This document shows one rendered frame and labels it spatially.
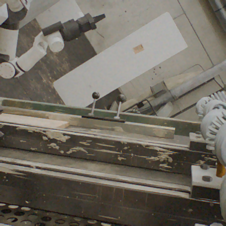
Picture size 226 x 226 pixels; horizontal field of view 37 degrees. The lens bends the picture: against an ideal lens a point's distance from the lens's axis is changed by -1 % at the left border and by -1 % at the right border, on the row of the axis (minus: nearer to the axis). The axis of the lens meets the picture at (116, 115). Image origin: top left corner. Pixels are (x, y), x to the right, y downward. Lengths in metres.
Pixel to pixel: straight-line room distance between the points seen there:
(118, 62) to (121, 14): 4.47
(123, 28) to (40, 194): 8.89
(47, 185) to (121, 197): 0.14
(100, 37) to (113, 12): 0.75
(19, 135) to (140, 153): 0.37
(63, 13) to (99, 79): 1.74
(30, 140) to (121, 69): 4.10
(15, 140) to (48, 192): 0.46
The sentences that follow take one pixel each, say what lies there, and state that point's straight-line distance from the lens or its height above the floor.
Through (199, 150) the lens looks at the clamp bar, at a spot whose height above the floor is 1.76.
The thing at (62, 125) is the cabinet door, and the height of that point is 1.28.
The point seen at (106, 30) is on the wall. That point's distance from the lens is 9.50.
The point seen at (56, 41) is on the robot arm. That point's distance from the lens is 1.55.
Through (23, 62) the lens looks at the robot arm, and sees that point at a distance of 1.64.
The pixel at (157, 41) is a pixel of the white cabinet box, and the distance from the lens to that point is 5.03.
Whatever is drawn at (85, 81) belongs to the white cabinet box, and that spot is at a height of 0.47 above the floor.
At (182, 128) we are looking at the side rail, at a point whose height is 1.68.
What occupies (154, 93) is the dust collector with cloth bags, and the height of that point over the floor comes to 1.08.
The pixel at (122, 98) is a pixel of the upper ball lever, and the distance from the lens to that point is 1.54.
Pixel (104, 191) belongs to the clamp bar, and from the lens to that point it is 0.61.
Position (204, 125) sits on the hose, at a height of 1.81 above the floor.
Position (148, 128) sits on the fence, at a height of 1.58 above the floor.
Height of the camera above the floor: 1.83
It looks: 13 degrees down
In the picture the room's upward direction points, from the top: 60 degrees clockwise
